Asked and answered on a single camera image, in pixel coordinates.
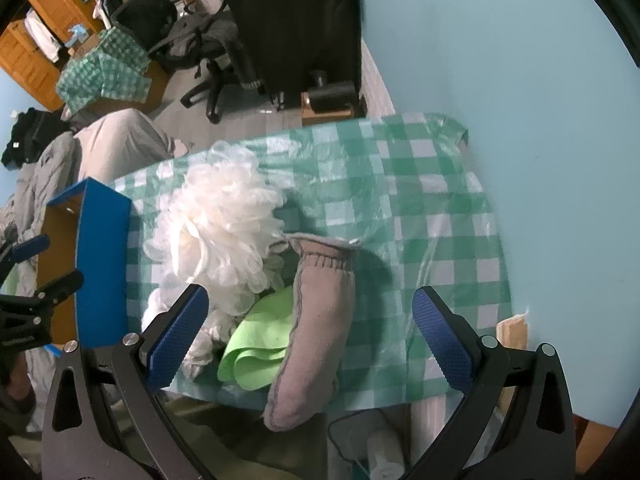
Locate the black cabinet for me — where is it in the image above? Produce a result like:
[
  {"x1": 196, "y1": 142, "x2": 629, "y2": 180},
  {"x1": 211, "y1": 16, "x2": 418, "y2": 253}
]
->
[{"x1": 226, "y1": 0, "x2": 361, "y2": 110}]

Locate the grey quilted blanket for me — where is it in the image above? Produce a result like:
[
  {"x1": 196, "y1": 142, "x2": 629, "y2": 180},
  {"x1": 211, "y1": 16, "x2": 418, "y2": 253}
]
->
[{"x1": 0, "y1": 131, "x2": 82, "y2": 271}]

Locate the blue cardboard box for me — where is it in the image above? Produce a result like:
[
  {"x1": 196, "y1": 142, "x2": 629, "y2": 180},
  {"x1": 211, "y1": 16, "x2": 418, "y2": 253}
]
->
[{"x1": 37, "y1": 178, "x2": 131, "y2": 350}]

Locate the lime green microfiber cloth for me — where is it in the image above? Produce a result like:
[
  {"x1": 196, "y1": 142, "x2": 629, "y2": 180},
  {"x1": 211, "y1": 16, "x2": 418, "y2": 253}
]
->
[{"x1": 217, "y1": 286, "x2": 294, "y2": 391}]

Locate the black office chair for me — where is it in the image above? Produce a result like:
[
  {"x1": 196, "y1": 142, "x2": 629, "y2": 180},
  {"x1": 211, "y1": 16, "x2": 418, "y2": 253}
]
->
[{"x1": 112, "y1": 0, "x2": 264, "y2": 125}]

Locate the green checkered tablecloth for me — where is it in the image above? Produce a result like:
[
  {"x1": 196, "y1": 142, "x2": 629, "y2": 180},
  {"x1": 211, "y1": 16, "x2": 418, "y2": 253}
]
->
[{"x1": 112, "y1": 112, "x2": 516, "y2": 413}]

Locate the grey-brown fuzzy sock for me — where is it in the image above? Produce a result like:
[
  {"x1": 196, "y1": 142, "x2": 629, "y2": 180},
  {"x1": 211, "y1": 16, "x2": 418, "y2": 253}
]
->
[{"x1": 262, "y1": 233, "x2": 358, "y2": 432}]

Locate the grey sofa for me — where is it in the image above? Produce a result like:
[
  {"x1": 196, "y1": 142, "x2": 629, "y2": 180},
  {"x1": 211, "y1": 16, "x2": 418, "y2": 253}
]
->
[{"x1": 72, "y1": 108, "x2": 192, "y2": 183}]

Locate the white mesh bath pouf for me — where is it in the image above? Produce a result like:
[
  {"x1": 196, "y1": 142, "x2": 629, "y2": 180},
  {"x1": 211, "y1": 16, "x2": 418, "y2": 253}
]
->
[{"x1": 142, "y1": 141, "x2": 285, "y2": 380}]

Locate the black clothes pile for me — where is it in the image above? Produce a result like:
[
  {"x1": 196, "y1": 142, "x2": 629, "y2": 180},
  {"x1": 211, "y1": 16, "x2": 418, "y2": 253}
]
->
[{"x1": 1, "y1": 107, "x2": 72, "y2": 170}]

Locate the wooden wardrobe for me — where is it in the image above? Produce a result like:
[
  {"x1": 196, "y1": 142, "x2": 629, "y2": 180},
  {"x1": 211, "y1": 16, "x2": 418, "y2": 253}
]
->
[{"x1": 1, "y1": 0, "x2": 104, "y2": 112}]

